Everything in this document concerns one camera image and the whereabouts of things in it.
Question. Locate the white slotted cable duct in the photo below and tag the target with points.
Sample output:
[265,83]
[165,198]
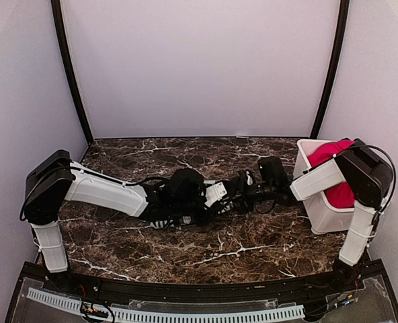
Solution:
[76,306]

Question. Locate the black front rail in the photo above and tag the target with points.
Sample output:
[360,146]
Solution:
[120,291]

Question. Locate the black white checkered shirt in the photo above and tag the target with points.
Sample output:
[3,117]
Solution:
[179,220]

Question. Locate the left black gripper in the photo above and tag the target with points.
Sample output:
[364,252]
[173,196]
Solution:
[202,221]

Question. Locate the black frame post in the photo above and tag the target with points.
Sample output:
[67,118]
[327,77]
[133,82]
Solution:
[338,41]
[61,35]

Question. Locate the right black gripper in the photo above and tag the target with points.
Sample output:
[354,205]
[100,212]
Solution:
[239,185]

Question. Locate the white plastic laundry bin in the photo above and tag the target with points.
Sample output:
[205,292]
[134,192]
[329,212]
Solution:
[368,175]

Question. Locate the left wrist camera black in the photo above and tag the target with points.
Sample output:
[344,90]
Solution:
[188,188]

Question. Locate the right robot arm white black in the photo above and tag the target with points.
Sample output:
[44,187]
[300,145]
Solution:
[348,264]

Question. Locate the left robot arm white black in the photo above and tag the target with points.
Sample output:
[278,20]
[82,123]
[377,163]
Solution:
[58,179]

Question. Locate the red garment in bin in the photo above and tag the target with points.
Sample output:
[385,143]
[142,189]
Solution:
[339,196]

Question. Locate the left black frame post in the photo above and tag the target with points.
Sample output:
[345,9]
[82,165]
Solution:
[61,35]

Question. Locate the right black frame post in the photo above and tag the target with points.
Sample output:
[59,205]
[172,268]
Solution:
[338,41]

